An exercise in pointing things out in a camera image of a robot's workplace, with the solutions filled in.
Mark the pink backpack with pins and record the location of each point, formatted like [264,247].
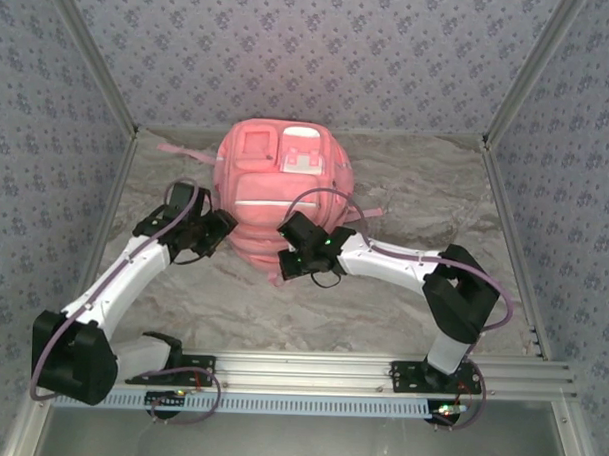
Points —
[266,186]

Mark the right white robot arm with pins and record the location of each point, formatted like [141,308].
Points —
[383,261]

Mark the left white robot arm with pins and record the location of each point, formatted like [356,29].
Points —
[117,281]

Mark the black controller board with LED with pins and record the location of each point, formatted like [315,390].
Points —
[166,399]
[445,409]

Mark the aluminium side rail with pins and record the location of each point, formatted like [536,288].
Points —
[501,195]
[110,201]

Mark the aluminium mounting rail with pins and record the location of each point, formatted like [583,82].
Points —
[299,370]

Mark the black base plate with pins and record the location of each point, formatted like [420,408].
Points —
[404,376]
[204,364]

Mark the aluminium frame post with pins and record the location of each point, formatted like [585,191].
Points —
[95,55]
[533,71]

